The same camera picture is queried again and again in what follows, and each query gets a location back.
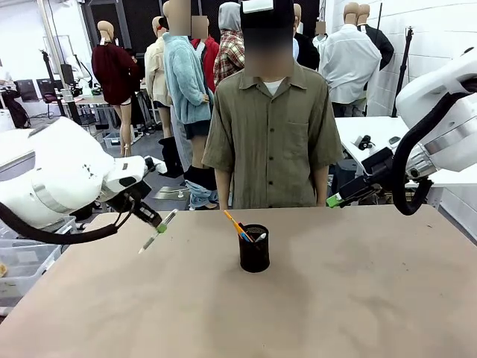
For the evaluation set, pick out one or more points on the orange pen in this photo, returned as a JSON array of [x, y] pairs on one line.
[[233, 222]]

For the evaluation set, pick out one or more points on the blue pen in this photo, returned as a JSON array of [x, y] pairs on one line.
[[246, 236]]

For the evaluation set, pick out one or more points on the black fabric boots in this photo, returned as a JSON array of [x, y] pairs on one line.
[[169, 160]]

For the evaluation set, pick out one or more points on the black mesh pen holder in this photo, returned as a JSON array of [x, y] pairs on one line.
[[254, 257]]

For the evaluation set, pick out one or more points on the mannequin in black jacket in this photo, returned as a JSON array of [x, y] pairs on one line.
[[307, 52], [384, 48]]

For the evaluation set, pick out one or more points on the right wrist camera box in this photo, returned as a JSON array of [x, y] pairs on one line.
[[365, 142]]

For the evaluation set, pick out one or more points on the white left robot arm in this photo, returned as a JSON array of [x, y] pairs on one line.
[[56, 168]]

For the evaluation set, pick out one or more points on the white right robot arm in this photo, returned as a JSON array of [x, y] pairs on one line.
[[428, 97]]

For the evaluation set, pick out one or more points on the mannequin in cream jacket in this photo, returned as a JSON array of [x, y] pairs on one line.
[[154, 74]]

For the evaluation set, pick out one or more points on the mannequin in plaid shirt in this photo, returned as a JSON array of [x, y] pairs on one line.
[[227, 56]]

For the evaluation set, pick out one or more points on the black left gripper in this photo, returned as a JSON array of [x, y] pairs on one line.
[[130, 197]]

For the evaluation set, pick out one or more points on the grey plastic crate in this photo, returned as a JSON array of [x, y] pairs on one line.
[[112, 141]]

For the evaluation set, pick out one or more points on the mannequin in maroon sweater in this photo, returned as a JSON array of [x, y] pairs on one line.
[[112, 74]]

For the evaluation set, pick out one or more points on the background workbench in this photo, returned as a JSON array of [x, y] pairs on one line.
[[89, 102]]

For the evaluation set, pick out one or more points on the black tripod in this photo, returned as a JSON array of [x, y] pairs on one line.
[[56, 93]]

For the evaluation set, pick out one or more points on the person in olive shirt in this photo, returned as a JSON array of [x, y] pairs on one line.
[[268, 149]]

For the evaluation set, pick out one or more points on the seated person in white shirt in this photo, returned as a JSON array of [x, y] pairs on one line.
[[16, 108]]

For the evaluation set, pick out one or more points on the grey white pen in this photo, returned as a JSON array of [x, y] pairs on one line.
[[149, 243]]

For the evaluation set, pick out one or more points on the thin black stand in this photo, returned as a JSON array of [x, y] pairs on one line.
[[379, 18]]

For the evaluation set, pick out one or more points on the small white table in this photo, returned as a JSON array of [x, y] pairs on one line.
[[11, 145]]

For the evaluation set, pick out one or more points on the person's left forearm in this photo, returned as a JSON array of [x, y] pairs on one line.
[[322, 186]]

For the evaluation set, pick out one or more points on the black office chair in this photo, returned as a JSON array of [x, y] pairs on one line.
[[48, 91], [28, 91]]

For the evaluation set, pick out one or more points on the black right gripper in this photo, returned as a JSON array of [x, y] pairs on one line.
[[380, 166]]

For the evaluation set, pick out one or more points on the mannequin in blue fleece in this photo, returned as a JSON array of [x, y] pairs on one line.
[[184, 82]]

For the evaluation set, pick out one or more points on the metal mannequin base plate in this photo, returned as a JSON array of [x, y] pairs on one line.
[[171, 194]]

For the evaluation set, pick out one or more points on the black light stand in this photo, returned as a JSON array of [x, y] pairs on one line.
[[402, 74]]

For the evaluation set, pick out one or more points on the mannequin in white shirt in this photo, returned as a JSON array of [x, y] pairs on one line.
[[350, 63]]

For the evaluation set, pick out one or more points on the large white table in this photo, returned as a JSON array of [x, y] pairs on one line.
[[357, 127]]

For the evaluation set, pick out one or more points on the black monitor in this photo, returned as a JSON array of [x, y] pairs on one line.
[[67, 74]]

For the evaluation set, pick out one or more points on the translucent storage bin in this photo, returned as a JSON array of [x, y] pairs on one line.
[[69, 223], [26, 264]]

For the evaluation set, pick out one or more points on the mannequin in red jacket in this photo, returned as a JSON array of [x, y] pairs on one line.
[[210, 56]]

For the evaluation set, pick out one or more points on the person's right forearm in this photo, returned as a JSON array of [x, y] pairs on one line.
[[223, 190]]

